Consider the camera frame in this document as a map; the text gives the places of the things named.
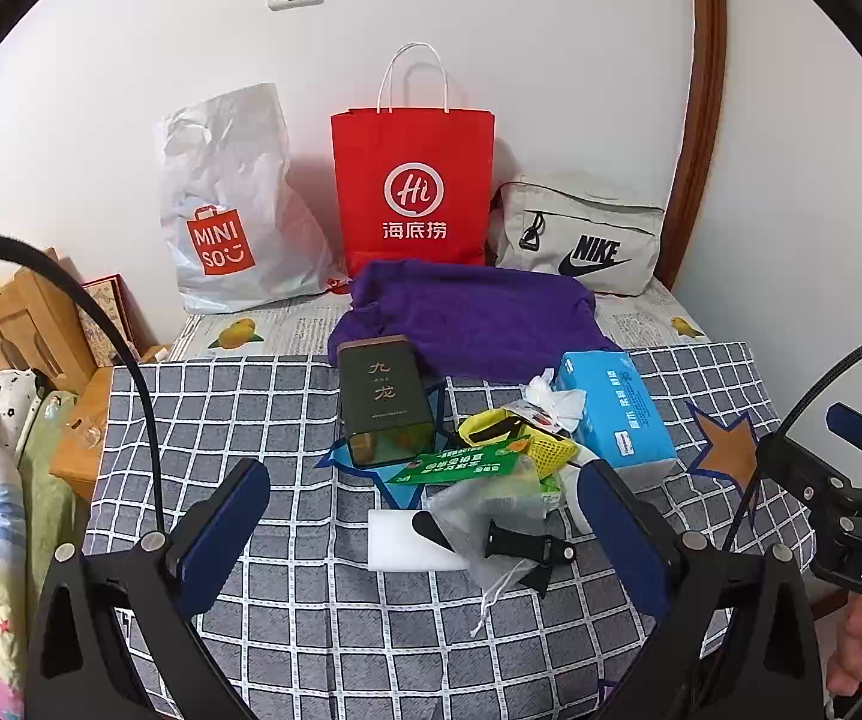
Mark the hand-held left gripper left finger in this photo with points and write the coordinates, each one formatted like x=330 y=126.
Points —
x=228 y=532

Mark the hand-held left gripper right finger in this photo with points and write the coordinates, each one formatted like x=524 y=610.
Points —
x=626 y=540

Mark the yellow mesh pouch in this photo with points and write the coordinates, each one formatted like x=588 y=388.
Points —
x=554 y=457

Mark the small fruit print sachet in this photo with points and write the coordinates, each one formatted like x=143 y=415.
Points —
x=537 y=414

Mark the white sponge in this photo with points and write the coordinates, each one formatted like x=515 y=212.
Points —
x=397 y=544

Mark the green packet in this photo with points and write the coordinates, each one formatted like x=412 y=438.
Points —
x=446 y=465

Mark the person's right hand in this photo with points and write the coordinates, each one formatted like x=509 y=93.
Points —
x=854 y=645

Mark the grey checkered blanket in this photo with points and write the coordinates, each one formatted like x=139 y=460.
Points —
x=311 y=615

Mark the blue tissue pack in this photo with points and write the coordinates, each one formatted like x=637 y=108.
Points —
x=618 y=412

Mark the light wooden bedside table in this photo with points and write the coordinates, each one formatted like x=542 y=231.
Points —
x=82 y=457

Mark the clear glass cup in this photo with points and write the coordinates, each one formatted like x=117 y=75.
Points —
x=86 y=436

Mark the light green cloth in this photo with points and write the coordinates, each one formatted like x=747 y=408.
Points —
x=44 y=480

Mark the dark green tea tin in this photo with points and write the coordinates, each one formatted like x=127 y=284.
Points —
x=382 y=397

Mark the brown patterned box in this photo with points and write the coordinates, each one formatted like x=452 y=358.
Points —
x=104 y=322

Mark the purple towel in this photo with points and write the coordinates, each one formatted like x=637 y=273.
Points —
x=468 y=307

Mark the light wooden headboard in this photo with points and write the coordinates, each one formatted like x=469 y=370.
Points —
x=3 y=322

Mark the grey waist bag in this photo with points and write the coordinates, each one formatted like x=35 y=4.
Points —
x=588 y=229

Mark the white plastic shopping bag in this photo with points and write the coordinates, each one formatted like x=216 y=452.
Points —
x=236 y=180

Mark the red paper bag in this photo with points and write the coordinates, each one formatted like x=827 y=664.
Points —
x=371 y=157

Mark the brown wooden frame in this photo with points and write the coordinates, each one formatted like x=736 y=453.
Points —
x=700 y=90

